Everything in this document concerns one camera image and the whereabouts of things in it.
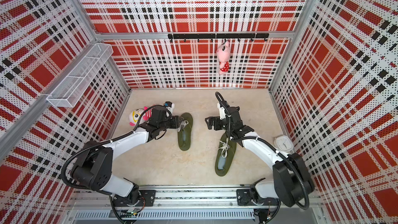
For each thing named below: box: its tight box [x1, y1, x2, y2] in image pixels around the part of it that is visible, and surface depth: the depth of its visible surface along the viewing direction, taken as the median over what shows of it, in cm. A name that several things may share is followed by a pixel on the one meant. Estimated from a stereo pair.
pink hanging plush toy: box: [216, 38, 231, 75], surface depth 95 cm
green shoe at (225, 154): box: [214, 131, 237, 177], surface depth 84 cm
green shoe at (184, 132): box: [177, 112, 194, 151], surface depth 94 cm
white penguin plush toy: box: [129, 106, 153, 126], surface depth 98 cm
